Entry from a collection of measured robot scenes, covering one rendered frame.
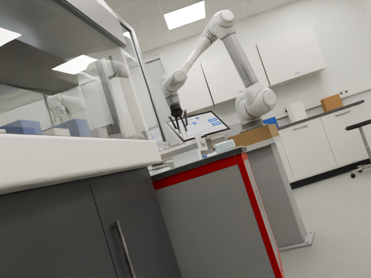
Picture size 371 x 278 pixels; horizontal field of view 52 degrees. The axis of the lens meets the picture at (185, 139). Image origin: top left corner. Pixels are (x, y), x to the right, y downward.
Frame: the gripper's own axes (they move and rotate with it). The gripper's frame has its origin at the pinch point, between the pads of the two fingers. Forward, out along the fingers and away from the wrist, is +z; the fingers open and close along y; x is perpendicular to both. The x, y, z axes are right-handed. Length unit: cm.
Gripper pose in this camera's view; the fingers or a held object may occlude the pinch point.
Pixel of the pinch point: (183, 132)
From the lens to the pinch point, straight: 253.8
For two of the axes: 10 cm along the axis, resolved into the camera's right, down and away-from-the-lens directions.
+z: 3.1, 9.5, -0.7
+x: -2.0, -0.1, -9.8
